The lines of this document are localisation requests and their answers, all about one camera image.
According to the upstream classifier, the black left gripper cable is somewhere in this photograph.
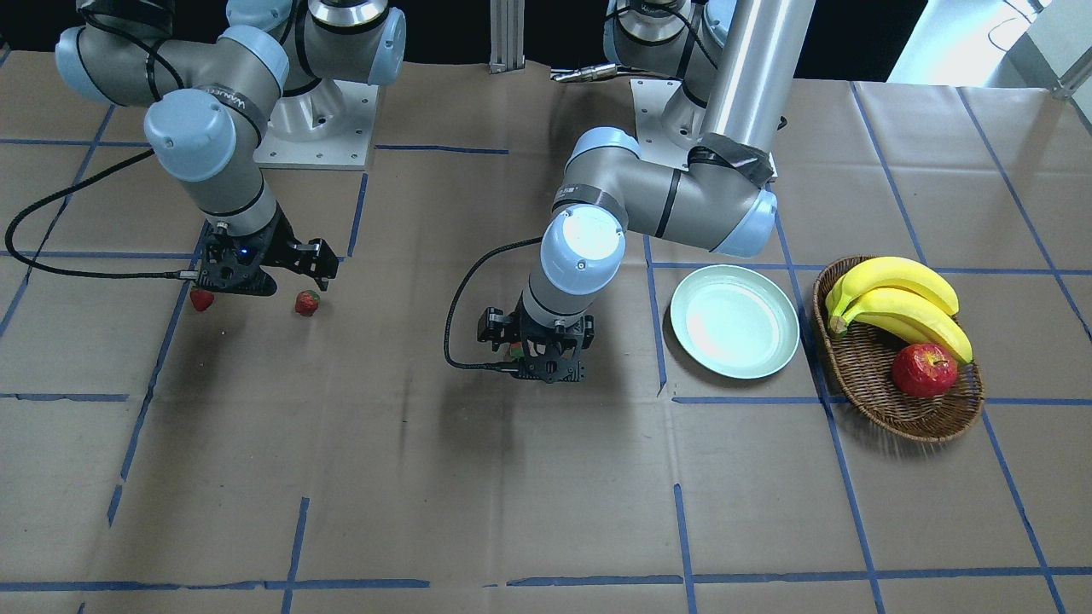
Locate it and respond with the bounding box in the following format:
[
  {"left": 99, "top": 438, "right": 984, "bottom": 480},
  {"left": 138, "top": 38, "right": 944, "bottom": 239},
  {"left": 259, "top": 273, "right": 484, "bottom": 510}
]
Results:
[{"left": 443, "top": 236, "right": 547, "bottom": 371}]

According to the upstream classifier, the brown wicker basket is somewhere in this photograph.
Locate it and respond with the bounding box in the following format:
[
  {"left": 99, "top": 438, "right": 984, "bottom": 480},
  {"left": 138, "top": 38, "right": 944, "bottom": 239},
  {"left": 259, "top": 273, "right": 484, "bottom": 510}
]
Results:
[{"left": 809, "top": 255, "right": 986, "bottom": 442}]

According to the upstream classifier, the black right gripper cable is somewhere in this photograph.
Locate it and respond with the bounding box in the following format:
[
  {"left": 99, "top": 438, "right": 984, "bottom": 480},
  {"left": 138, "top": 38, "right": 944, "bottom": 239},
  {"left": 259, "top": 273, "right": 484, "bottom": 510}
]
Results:
[{"left": 4, "top": 147, "right": 201, "bottom": 281}]

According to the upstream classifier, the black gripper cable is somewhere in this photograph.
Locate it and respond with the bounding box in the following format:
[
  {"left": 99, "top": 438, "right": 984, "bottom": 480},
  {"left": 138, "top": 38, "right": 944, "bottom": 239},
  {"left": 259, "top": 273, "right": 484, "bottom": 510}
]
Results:
[
  {"left": 443, "top": 236, "right": 547, "bottom": 371},
  {"left": 4, "top": 147, "right": 201, "bottom": 281}
]

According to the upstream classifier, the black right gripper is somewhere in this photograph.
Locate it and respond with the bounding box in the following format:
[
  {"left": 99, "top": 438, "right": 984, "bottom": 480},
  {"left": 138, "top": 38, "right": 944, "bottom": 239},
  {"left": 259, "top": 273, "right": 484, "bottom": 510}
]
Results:
[{"left": 195, "top": 209, "right": 340, "bottom": 297}]

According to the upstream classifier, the red apple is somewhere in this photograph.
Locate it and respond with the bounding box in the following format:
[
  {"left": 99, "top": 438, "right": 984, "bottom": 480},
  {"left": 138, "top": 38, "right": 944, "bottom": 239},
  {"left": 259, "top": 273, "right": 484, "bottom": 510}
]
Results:
[{"left": 890, "top": 343, "right": 959, "bottom": 397}]

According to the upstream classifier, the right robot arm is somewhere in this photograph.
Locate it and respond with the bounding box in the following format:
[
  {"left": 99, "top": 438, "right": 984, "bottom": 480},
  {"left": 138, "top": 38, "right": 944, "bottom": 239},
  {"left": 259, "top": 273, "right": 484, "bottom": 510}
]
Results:
[{"left": 55, "top": 1, "right": 407, "bottom": 296}]

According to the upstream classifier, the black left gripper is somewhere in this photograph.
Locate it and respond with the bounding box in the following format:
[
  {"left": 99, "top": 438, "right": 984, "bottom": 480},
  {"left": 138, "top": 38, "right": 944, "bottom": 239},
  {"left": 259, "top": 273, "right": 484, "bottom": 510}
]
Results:
[{"left": 477, "top": 304, "right": 595, "bottom": 382}]

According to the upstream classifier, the aluminium profile post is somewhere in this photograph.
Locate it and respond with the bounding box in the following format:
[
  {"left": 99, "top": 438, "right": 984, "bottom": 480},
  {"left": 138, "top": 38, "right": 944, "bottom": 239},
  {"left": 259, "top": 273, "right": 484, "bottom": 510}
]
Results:
[{"left": 488, "top": 0, "right": 526, "bottom": 74}]

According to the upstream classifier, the light green plate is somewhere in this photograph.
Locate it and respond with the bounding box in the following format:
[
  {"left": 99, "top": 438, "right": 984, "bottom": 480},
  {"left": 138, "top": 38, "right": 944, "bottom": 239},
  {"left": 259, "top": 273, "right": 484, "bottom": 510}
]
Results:
[{"left": 670, "top": 264, "right": 800, "bottom": 379}]

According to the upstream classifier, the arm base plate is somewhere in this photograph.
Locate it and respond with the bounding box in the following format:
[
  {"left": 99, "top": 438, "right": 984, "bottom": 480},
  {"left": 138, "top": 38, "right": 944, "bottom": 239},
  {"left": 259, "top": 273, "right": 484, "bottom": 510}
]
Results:
[
  {"left": 630, "top": 78, "right": 779, "bottom": 182},
  {"left": 253, "top": 80, "right": 381, "bottom": 172}
]

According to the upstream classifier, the yellow banana bunch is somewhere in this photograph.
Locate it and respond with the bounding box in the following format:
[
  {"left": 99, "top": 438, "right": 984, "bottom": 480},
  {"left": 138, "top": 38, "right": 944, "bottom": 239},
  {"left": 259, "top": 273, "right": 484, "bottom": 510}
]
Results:
[{"left": 827, "top": 256, "right": 973, "bottom": 364}]

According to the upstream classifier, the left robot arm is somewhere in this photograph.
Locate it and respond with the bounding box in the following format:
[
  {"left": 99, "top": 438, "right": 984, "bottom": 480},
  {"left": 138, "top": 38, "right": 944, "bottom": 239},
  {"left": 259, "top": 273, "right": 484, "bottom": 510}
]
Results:
[{"left": 477, "top": 1, "right": 815, "bottom": 382}]

